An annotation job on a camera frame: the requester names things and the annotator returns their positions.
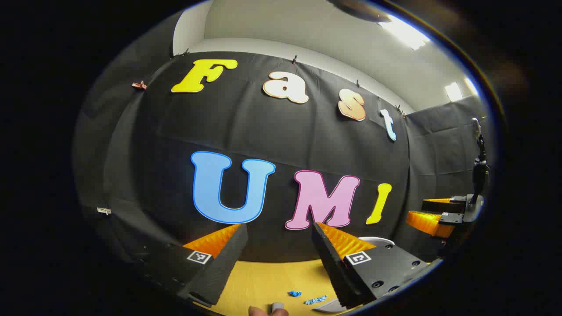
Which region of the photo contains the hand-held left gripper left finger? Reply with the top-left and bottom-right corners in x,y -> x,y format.
136,223 -> 249,308

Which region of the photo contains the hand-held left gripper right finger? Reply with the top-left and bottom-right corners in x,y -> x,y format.
311,222 -> 444,310

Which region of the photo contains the grey dustpan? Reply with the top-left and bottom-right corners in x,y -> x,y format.
313,298 -> 342,313

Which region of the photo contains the white ribbed garbage bin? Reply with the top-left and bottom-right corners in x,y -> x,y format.
357,236 -> 396,247

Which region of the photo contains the wooden desktop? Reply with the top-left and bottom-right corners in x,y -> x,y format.
195,259 -> 352,316

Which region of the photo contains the ceiling light panel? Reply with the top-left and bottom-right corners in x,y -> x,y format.
378,15 -> 432,51
444,82 -> 464,102

